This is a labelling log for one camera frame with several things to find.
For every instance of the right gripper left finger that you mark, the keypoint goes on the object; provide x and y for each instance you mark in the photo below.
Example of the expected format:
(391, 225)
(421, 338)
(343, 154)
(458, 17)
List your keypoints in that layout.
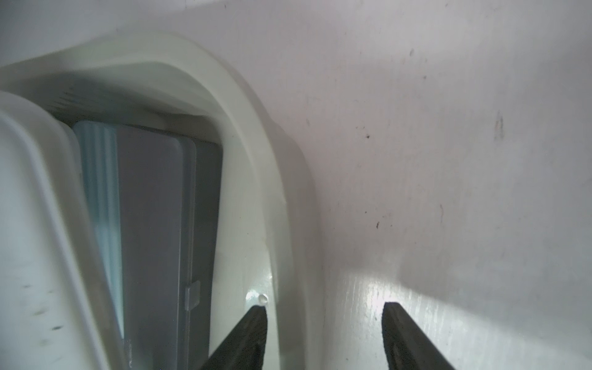
(244, 347)

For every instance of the light blue ribbed pencil case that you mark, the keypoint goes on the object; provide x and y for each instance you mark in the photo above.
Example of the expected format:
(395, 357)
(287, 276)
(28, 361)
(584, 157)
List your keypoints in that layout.
(100, 171)

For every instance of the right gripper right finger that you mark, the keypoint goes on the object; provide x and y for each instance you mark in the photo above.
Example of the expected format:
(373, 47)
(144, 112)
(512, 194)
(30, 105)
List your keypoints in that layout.
(406, 345)

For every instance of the clear frosted pencil case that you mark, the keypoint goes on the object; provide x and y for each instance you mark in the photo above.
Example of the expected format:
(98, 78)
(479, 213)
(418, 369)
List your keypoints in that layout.
(157, 186)

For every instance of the grey-green plastic storage box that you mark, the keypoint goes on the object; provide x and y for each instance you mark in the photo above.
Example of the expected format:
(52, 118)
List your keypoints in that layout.
(269, 245)

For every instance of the black pencil case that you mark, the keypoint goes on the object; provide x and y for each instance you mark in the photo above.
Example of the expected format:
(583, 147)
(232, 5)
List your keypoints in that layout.
(207, 198)

